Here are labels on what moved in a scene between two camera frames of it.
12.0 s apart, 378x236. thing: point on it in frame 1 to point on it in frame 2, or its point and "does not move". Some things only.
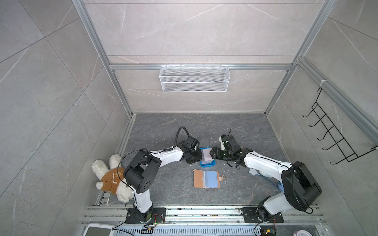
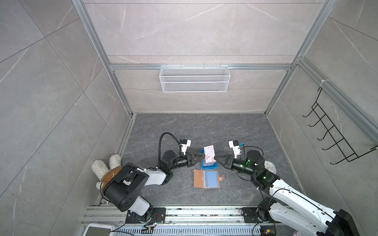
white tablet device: [99, 229] does not move
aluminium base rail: [183, 216] does not move
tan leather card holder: [204, 179] does not move
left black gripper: [200, 157] to [190, 156]
